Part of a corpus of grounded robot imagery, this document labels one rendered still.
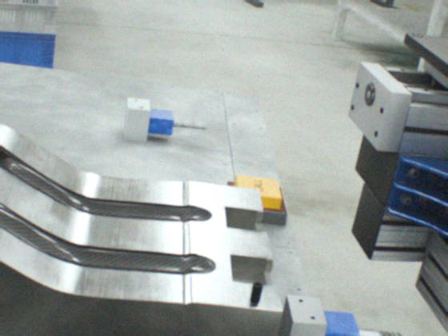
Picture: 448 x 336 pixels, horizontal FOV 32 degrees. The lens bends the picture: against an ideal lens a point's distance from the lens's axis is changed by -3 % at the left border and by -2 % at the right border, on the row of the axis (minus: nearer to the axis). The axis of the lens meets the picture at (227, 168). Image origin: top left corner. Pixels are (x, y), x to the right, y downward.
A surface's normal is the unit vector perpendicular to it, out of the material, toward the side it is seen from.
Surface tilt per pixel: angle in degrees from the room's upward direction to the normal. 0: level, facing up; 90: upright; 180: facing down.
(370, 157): 90
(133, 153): 0
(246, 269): 90
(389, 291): 0
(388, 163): 90
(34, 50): 91
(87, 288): 1
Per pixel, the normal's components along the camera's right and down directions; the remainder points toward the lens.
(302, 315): 0.16, -0.90
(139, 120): 0.13, 0.43
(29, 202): 0.61, -0.73
